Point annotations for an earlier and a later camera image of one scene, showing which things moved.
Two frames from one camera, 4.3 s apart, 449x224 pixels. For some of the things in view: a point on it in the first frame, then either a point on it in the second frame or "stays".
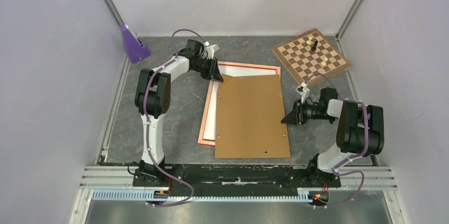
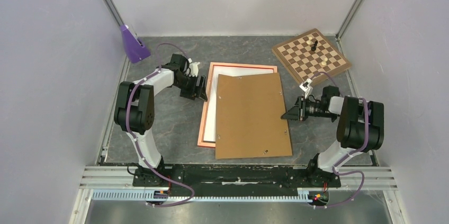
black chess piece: x=314 y=47 stays
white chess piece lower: x=324 y=62 stays
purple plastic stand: x=135 y=50 stays
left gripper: x=213 y=72 to x=195 y=91
